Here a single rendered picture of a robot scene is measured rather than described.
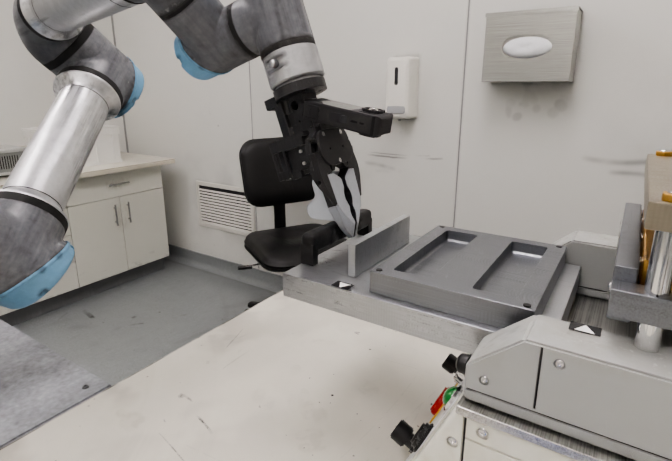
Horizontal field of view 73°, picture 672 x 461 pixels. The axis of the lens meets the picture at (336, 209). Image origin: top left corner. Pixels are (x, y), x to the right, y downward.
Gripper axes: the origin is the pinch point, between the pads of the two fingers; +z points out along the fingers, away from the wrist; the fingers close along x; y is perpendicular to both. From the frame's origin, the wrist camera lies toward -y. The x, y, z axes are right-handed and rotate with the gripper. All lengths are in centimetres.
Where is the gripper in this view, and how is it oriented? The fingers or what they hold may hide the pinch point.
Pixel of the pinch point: (354, 227)
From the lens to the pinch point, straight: 60.6
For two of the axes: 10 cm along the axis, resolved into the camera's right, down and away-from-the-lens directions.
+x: -5.5, 2.2, -8.1
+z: 2.9, 9.6, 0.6
